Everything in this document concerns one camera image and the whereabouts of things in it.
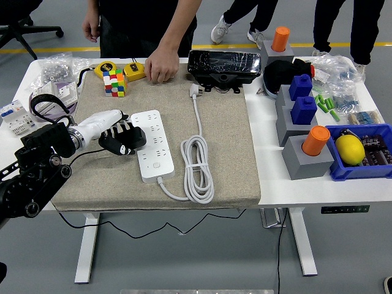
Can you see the person's right hand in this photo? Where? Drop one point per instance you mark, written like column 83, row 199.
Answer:
column 91, row 27

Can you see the person's left hand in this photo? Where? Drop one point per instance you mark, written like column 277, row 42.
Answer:
column 161, row 65

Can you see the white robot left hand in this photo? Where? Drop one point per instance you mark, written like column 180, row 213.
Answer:
column 101, row 121

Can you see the black power adapter plug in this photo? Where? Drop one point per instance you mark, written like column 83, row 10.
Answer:
column 139, row 137

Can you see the white power strip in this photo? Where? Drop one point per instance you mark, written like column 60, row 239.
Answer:
column 156, row 165

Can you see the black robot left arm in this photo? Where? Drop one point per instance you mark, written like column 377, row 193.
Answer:
column 30, row 183

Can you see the person's right forearm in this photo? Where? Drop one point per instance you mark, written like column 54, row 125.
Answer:
column 93, row 7

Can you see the person's left forearm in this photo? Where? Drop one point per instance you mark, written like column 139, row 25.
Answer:
column 180, row 24

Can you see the small yellow tape measure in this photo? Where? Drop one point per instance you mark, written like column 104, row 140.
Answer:
column 132, row 71

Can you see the lilac oval tray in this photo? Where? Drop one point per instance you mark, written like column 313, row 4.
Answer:
column 72, row 107

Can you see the small clear plastic bag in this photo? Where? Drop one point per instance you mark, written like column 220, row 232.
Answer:
column 82, row 63

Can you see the multicoloured puzzle cube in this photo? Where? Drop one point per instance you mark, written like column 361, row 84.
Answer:
column 114, row 84

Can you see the large yellow tape measure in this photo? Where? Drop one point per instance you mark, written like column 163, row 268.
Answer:
column 105, row 68

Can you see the clear bag of screws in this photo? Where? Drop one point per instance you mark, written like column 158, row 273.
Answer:
column 55, row 70

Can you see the black film-wrapped device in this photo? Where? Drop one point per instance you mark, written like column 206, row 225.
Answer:
column 223, row 62

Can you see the black office chair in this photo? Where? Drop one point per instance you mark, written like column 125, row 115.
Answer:
column 15, row 9

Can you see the white circuit breaker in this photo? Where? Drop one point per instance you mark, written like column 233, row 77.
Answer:
column 12, row 116

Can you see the small metal clip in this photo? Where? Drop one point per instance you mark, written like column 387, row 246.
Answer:
column 260, row 91

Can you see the grey-brown mat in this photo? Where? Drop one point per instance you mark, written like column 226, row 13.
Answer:
column 229, row 153

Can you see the grey block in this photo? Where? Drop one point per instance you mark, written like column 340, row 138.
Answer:
column 284, row 128
column 306, row 168
column 272, row 56
column 281, row 98

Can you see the white blue-rimmed object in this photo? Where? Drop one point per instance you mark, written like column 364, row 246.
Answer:
column 271, row 92

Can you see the black cloth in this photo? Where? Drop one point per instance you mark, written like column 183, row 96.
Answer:
column 278, row 73

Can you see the orange cylinder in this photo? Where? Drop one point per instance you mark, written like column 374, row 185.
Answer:
column 280, row 38
column 315, row 141

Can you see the blue block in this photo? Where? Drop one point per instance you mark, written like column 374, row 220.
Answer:
column 303, row 111
column 300, row 87

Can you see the white table leg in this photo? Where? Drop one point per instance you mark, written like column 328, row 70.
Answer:
column 85, row 266
column 303, row 245

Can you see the small red item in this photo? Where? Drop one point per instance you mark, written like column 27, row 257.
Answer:
column 312, row 71

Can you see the green plastic anchor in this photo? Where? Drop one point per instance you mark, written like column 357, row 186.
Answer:
column 321, row 99
column 317, row 100
column 331, row 103
column 334, row 116
column 322, row 107
column 327, row 103

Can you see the large clear bag blue parts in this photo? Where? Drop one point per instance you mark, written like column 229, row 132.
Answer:
column 337, row 70

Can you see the small clear bag blue parts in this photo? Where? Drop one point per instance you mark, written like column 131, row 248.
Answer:
column 346, row 102

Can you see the grey box under table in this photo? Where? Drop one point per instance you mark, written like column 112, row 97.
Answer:
column 271, row 219

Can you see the black metal clip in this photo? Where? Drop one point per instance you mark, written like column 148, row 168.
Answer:
column 345, row 133

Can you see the yellow lemon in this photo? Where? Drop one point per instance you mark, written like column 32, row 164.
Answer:
column 349, row 150

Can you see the clear bag of resistors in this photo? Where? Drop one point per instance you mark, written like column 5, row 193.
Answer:
column 364, row 118

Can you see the blue plastic bin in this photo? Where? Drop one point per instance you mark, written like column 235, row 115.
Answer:
column 352, row 173

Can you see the dark brown capacitor pack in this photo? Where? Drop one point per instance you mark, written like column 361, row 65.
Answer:
column 376, row 150

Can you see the black table control panel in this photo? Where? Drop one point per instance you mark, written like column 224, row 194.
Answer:
column 344, row 209

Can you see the black shoe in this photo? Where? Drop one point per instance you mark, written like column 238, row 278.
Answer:
column 388, row 284

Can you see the small white wall socket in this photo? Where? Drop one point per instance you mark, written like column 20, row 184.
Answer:
column 66, row 92

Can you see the large white wall socket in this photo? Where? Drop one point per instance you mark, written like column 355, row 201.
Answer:
column 46, row 90

